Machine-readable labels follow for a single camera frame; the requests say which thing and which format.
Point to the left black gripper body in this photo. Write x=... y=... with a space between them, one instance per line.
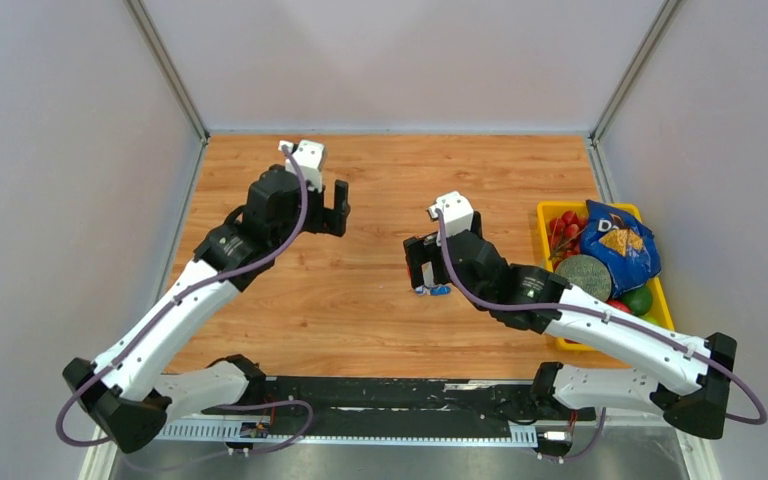
x=318 y=218

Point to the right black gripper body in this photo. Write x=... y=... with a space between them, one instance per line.
x=432 y=254

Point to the keyring bundle with red tag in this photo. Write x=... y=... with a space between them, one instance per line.
x=430 y=281

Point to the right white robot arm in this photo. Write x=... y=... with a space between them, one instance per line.
x=684 y=379

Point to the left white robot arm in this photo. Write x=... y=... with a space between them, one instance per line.
x=126 y=389

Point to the yellow plastic bin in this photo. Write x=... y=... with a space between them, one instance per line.
x=546 y=210

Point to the red cherry tomatoes bunch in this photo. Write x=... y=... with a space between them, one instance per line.
x=563 y=234

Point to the green melon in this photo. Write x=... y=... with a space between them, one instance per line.
x=588 y=273

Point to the red apple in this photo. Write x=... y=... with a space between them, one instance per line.
x=618 y=305

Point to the blue chip bag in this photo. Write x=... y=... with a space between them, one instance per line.
x=623 y=244

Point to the green lime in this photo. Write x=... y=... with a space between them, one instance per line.
x=639 y=301

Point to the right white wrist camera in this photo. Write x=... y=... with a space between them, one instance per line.
x=454 y=211

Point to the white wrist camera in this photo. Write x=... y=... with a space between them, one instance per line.
x=310 y=157
x=454 y=211

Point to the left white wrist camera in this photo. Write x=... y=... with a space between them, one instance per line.
x=310 y=157

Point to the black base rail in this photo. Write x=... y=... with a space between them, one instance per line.
x=401 y=407

